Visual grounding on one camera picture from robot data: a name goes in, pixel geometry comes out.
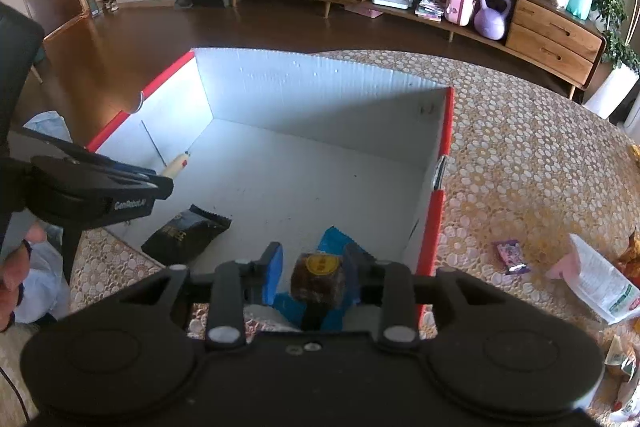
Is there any blue snack packet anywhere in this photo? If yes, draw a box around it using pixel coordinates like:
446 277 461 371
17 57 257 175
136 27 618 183
273 227 375 333

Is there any brown round cake packet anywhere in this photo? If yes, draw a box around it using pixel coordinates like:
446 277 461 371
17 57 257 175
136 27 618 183
290 253 346 309

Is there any black snack packet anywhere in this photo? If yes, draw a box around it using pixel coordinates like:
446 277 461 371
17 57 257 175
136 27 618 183
141 205 232 265

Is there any small purple candy packet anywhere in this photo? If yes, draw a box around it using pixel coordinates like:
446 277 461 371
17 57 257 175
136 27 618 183
492 239 529 275

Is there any white snack bag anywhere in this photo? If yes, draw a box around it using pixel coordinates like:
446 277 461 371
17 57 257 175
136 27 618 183
546 234 639 325

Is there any green orange snack packet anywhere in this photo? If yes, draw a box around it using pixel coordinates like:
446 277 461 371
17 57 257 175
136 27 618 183
604 335 638 383

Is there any red gold snack bag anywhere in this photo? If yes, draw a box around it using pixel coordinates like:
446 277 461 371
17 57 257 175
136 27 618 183
617 230 640 287

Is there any person's left hand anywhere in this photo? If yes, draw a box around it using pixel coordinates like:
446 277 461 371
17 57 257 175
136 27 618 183
0 222 47 332

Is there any red cardboard box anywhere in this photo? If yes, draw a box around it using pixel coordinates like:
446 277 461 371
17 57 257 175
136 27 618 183
86 46 457 327

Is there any purple kettlebell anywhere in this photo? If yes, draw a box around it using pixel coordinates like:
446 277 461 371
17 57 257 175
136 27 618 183
474 0 512 41

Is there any potted green plant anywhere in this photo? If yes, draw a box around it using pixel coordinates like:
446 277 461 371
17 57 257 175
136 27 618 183
584 0 639 119

